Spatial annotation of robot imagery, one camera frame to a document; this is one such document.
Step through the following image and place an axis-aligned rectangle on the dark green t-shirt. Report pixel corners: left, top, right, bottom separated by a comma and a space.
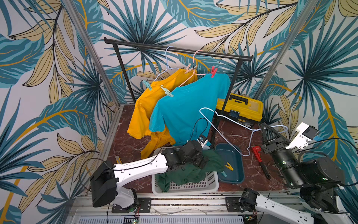
155, 149, 224, 192

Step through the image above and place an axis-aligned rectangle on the white blue wire hanger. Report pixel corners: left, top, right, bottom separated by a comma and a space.
199, 107, 289, 157

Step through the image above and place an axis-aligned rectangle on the yellow clothespin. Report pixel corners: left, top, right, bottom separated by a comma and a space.
225, 162, 234, 171

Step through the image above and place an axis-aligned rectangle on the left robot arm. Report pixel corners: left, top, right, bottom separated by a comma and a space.
90, 140, 208, 208

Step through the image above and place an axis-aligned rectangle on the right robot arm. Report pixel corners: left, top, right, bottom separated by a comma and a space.
234, 123, 354, 224

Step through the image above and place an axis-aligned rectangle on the red pipe wrench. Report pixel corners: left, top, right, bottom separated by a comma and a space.
251, 146, 271, 180

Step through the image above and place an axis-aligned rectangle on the white plastic basket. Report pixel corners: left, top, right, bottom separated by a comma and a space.
151, 147, 220, 197

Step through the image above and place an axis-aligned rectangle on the yellow black toolbox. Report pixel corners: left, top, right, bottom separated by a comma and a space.
223, 93, 263, 128

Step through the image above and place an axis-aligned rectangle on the dark teal tray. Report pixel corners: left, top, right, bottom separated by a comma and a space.
215, 143, 245, 184

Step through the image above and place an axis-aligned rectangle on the teal blue t-shirt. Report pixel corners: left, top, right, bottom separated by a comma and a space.
149, 73, 231, 146

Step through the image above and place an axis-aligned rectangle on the yellow t-shirt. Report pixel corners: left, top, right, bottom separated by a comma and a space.
127, 69, 198, 159

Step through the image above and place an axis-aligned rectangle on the pale green clothespin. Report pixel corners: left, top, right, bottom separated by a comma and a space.
160, 85, 174, 98

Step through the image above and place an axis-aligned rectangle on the black clothes rack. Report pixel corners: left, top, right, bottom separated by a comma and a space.
104, 37, 253, 129

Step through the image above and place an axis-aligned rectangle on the yellow utility knife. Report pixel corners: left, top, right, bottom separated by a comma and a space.
115, 156, 122, 164

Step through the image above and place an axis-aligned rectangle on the red clothespin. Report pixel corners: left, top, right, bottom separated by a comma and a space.
211, 66, 218, 78

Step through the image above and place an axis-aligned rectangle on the beige clothespin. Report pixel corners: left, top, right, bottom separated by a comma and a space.
185, 63, 197, 74

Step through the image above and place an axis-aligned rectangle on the mint clothespin far left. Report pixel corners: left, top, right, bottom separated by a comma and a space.
143, 80, 152, 91

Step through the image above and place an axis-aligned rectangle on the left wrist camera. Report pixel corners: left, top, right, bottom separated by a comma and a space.
198, 135, 210, 150

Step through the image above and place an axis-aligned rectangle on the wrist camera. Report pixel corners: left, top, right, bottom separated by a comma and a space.
286, 122, 319, 149
198, 135, 210, 150

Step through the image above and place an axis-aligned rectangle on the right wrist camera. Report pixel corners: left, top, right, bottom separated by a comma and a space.
286, 122, 319, 149

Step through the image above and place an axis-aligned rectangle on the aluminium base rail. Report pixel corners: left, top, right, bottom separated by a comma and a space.
67, 192, 305, 224

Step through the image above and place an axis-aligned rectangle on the pink wire hanger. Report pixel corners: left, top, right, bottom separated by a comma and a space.
178, 49, 202, 87

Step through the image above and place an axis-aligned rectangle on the light blue wire hanger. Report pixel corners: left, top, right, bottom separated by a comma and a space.
154, 46, 179, 82

